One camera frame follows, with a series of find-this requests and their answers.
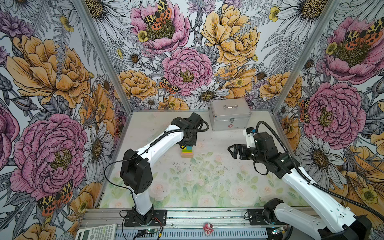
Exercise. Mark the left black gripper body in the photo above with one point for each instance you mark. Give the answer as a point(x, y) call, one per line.
point(189, 141)

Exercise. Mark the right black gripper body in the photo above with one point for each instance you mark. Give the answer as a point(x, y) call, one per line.
point(250, 153)

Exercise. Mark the natural wood block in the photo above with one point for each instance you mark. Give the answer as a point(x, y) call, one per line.
point(187, 155)

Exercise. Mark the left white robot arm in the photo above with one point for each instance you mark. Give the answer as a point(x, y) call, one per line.
point(137, 166)

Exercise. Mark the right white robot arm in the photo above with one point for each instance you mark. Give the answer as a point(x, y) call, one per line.
point(334, 221)

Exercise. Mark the silver metal case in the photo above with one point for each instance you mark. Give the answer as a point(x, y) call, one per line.
point(229, 114)

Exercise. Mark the pink toy figure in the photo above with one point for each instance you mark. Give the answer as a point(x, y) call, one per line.
point(208, 229)

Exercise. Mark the white calculator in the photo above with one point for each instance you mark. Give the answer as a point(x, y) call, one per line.
point(105, 232)

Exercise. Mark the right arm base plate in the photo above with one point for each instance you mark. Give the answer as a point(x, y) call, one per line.
point(256, 217)

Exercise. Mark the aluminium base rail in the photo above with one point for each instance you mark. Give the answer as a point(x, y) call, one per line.
point(177, 218)

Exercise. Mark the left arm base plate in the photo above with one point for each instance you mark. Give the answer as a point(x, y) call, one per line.
point(154, 218)

